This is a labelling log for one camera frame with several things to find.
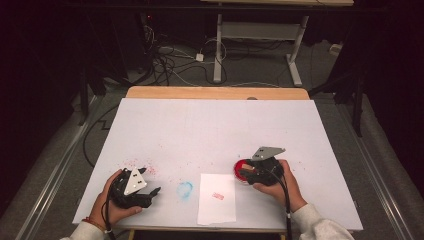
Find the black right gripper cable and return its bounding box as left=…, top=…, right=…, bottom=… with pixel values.
left=265, top=169, right=294, bottom=240

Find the white paper sheet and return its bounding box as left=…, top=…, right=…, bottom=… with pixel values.
left=196, top=172, right=238, bottom=226

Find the round red ink pad dish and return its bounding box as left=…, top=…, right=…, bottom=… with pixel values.
left=232, top=158, right=260, bottom=185

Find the black stand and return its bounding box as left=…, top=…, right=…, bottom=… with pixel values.
left=308, top=71, right=366, bottom=138

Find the white desk frame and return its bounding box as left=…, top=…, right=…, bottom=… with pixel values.
left=199, top=0, right=355, bottom=88

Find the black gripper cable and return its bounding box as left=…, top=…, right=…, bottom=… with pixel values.
left=103, top=173, right=125, bottom=240
left=265, top=169, right=294, bottom=240

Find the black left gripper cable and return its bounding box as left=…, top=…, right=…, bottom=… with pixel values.
left=103, top=173, right=125, bottom=240

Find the black floor cable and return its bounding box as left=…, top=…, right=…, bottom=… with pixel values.
left=81, top=104, right=120, bottom=169

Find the red bracelet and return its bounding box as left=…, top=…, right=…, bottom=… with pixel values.
left=81, top=216, right=107, bottom=233

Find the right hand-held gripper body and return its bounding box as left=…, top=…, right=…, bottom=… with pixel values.
left=247, top=145, right=287, bottom=187

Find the metal floor rail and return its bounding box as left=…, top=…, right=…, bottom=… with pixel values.
left=18, top=94, right=105, bottom=240
left=334, top=99, right=419, bottom=240

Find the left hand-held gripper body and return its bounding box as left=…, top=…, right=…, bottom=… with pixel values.
left=108, top=166, right=155, bottom=210

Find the large white table cover sheet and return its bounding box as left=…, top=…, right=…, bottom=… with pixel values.
left=72, top=97, right=365, bottom=232

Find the person's right hand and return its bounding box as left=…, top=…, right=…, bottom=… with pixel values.
left=252, top=158, right=308, bottom=213

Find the person's left hand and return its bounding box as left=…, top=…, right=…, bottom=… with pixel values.
left=88, top=168, right=144, bottom=230

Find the wooden table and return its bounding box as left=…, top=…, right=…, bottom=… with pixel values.
left=125, top=85, right=312, bottom=240

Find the tangle of floor cables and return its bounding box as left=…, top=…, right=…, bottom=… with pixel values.
left=141, top=14, right=231, bottom=88

